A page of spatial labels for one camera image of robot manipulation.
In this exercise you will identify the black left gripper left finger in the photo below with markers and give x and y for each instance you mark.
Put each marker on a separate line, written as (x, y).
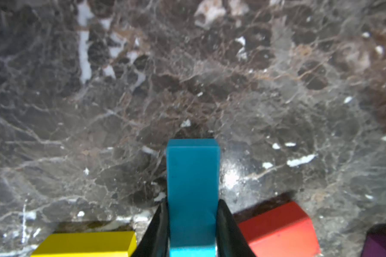
(155, 242)

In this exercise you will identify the yellow block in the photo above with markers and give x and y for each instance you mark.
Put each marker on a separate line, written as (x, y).
(92, 244)

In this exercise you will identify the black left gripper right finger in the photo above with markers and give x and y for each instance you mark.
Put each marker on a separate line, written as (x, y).
(230, 240)

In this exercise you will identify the teal block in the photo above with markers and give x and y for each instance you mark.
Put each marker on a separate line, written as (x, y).
(193, 167)

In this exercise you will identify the red-orange block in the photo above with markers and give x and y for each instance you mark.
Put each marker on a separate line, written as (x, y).
(285, 231)

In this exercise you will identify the purple block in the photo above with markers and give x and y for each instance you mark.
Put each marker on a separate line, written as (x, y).
(375, 245)

